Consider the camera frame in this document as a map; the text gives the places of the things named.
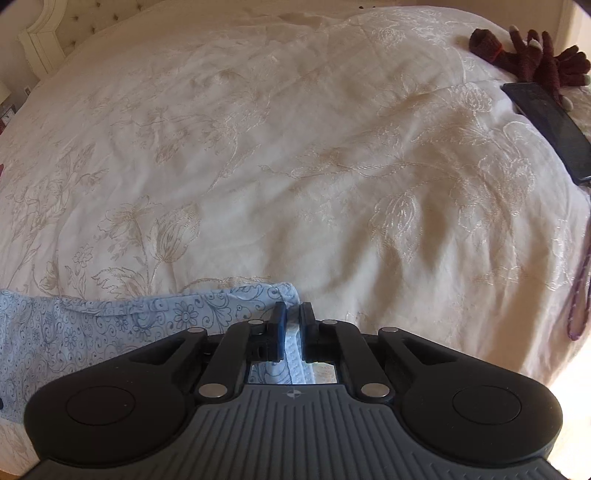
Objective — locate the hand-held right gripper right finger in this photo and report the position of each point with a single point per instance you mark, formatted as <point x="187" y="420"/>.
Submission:
<point x="305" y="333"/>

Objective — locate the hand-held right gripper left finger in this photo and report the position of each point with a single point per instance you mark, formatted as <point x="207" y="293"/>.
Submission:
<point x="277" y="333"/>

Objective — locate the light blue floral pants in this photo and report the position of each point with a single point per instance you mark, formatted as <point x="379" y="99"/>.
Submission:
<point x="92" y="332"/>

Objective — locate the cream embroidered bedspread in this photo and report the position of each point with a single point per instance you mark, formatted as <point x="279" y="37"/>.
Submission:
<point x="295" y="184"/>

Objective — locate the black smartphone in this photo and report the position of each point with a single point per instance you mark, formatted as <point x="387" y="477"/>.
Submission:
<point x="549" y="120"/>

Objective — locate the small alarm clock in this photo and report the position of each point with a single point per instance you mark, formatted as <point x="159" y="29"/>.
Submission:
<point x="6" y="115"/>

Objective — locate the maroon knit glove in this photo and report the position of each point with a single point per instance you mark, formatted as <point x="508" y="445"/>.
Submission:
<point x="521" y="55"/>
<point x="561" y="71"/>

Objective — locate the white table lamp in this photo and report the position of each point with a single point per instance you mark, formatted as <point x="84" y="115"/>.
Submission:
<point x="3" y="92"/>

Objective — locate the cream tufted headboard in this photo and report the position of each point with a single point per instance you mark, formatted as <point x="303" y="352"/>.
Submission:
<point x="78" y="23"/>

